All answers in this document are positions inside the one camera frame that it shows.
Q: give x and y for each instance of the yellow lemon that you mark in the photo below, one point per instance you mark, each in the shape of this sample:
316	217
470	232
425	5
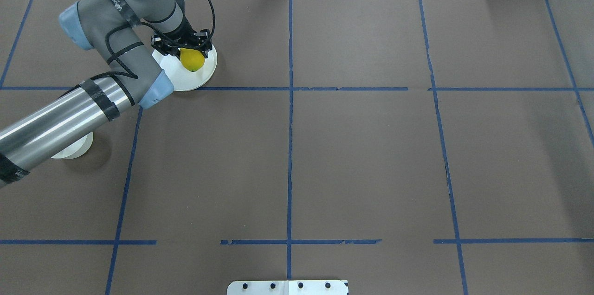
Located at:
191	59

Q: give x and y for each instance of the white paper bowl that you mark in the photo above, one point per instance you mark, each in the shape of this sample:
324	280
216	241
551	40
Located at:
76	149

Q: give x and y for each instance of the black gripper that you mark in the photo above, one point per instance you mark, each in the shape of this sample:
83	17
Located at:
185	35

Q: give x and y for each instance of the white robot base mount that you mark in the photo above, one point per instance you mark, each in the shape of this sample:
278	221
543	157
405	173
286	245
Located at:
289	287

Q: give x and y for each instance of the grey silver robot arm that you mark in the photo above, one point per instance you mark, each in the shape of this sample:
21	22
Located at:
125	35

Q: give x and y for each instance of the white paper plate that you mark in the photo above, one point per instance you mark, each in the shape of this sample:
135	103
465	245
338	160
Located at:
174	77

